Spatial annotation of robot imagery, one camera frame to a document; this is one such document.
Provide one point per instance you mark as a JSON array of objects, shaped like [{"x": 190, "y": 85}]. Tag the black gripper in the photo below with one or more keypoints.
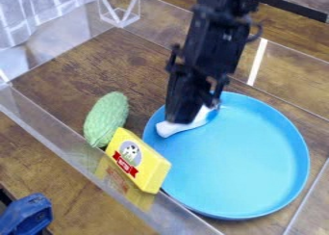
[{"x": 200, "y": 64}]

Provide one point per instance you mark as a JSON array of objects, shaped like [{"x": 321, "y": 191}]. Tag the yellow butter brick toy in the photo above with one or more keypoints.
[{"x": 140, "y": 162}]

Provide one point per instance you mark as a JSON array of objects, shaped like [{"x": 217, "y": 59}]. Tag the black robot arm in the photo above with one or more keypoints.
[{"x": 240, "y": 6}]

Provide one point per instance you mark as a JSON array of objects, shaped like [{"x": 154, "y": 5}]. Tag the blue round tray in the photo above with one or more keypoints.
[{"x": 239, "y": 168}]

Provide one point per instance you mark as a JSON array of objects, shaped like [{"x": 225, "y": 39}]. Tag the green bitter gourd toy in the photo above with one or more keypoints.
[{"x": 107, "y": 116}]

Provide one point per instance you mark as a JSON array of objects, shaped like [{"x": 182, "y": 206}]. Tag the grey checked cloth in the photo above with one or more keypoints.
[{"x": 23, "y": 15}]

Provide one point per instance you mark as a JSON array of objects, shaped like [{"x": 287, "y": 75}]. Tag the blue clamp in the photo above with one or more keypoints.
[{"x": 27, "y": 216}]

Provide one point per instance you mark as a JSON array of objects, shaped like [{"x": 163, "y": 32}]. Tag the clear acrylic corner bracket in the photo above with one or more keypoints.
[{"x": 119, "y": 12}]

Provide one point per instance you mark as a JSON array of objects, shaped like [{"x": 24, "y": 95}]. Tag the clear acrylic enclosure wall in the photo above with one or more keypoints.
[{"x": 79, "y": 58}]

